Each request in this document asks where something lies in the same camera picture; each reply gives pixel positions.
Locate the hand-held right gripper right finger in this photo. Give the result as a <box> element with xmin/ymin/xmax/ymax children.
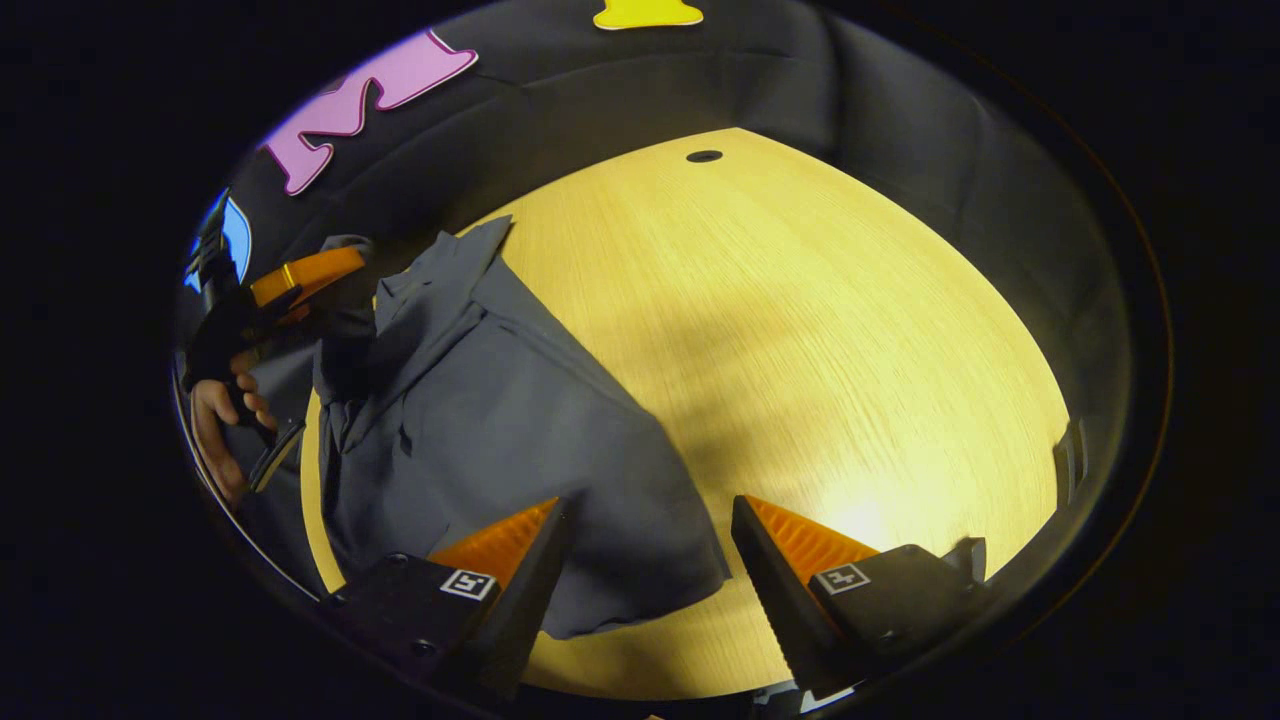
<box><xmin>730</xmin><ymin>494</ymin><xmax>991</xmax><ymax>701</ymax></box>

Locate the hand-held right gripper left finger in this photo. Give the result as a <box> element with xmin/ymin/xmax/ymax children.
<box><xmin>318</xmin><ymin>497</ymin><xmax>576</xmax><ymax>701</ymax></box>

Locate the grey collared shirt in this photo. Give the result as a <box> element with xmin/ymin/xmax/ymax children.
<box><xmin>235</xmin><ymin>215</ymin><xmax>731</xmax><ymax>641</ymax></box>

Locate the black backdrop cloth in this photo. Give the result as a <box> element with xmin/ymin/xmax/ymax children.
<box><xmin>175</xmin><ymin>0</ymin><xmax>1141</xmax><ymax>561</ymax></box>

